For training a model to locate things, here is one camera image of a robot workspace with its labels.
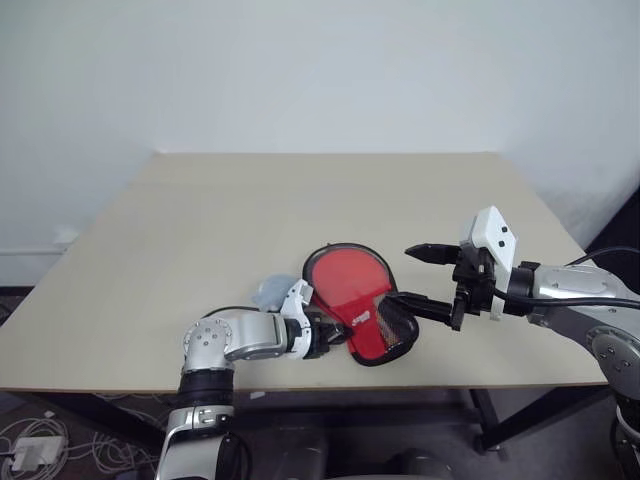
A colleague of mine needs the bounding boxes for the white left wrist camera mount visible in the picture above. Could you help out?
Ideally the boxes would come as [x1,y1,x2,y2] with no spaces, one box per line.
[278,279,317,361]

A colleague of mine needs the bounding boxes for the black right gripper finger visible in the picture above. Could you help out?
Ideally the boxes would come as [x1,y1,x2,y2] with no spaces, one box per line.
[404,242,462,267]
[394,291,457,327]

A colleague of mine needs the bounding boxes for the white power adapter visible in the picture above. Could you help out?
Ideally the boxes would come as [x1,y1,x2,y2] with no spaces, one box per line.
[8,434,67,472]

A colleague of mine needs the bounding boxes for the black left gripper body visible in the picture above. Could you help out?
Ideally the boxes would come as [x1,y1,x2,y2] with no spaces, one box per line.
[301,313,335,361]

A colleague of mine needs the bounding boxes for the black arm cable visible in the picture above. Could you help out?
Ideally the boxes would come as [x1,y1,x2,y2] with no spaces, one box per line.
[493,246,640,310]
[199,303,264,322]

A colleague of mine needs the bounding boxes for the red black paddle case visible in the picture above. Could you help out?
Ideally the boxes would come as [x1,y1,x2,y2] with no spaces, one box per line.
[301,241,421,369]

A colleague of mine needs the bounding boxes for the black metal table frame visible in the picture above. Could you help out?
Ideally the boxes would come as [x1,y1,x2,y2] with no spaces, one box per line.
[0,387,619,456]

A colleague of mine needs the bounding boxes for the grey blue rounded object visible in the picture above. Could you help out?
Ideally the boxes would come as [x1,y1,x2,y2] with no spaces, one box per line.
[256,273,295,309]

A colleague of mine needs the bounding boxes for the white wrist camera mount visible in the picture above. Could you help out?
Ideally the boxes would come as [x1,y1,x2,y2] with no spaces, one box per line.
[278,279,317,361]
[458,205,521,322]

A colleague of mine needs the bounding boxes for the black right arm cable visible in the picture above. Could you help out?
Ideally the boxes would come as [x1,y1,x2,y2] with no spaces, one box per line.
[493,246,640,310]

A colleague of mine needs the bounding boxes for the red table tennis paddle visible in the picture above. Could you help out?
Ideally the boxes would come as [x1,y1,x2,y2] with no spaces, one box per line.
[310,249,416,351]

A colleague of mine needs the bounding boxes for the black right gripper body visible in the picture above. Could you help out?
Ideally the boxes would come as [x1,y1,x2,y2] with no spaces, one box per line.
[449,244,502,332]

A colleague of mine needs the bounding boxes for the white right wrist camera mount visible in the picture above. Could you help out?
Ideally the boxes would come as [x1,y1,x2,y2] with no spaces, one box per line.
[458,205,521,322]

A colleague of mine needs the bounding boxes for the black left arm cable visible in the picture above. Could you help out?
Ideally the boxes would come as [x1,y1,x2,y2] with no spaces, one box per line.
[199,303,264,322]

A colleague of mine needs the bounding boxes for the white floor cables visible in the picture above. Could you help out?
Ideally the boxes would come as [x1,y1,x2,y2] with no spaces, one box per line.
[0,392,169,479]

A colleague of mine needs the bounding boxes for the white wall cable trunking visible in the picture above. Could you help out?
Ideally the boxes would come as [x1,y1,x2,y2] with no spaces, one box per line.
[0,226,80,257]

